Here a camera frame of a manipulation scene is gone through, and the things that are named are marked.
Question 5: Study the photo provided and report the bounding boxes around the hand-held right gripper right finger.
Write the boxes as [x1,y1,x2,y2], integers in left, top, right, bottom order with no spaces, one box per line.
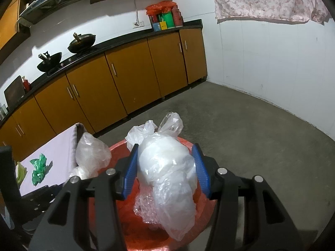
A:
[191,143,318,251]

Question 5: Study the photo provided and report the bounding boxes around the pink plastic waste bin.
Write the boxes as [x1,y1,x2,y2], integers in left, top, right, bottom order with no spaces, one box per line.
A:
[86,138,218,251]

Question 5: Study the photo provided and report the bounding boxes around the orange bag over boxes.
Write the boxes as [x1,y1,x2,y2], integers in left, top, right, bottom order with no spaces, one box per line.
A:
[146,0,178,19]

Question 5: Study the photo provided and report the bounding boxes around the black wok with lid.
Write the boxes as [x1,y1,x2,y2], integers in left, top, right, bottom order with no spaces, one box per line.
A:
[67,33,97,54]

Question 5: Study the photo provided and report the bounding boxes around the black wok with handle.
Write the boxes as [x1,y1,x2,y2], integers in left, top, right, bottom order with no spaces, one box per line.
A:
[37,51,63,73]

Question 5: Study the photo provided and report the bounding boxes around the green box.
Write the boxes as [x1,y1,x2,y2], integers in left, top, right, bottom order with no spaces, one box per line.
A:
[162,13,175,29]

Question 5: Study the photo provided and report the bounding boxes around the brown wall cabinets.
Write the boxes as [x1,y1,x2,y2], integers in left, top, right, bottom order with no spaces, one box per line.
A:
[0,0,46,66]

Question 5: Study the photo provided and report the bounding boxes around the small clear plastic bag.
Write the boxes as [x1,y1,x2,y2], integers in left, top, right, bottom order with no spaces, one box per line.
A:
[68,133,112,181]

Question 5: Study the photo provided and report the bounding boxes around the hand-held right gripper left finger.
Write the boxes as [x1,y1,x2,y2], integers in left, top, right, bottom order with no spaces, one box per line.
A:
[28,143,139,251]

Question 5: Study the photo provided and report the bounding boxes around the gas stove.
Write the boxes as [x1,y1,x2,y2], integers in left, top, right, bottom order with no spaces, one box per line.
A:
[46,48,105,76]

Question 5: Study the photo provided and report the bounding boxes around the brown lower kitchen cabinets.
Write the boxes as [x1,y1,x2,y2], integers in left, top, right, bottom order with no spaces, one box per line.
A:
[0,27,208,163]

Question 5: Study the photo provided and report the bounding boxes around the large clear plastic bag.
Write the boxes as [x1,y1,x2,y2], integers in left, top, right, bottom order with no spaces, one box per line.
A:
[125,112,198,241]

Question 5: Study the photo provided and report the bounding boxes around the black kitchen countertop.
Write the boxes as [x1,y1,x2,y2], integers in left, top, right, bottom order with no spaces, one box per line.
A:
[0,19,204,126]

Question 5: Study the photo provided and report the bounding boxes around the green plastic bag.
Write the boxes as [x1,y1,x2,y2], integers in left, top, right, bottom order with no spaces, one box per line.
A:
[29,154,48,186]

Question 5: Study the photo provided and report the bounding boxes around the red box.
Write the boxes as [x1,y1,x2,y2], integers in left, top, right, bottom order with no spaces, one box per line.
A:
[171,8,184,28]

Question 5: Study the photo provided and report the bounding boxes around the dark cutting board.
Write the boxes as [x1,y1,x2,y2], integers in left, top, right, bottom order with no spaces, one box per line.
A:
[4,75,25,108]

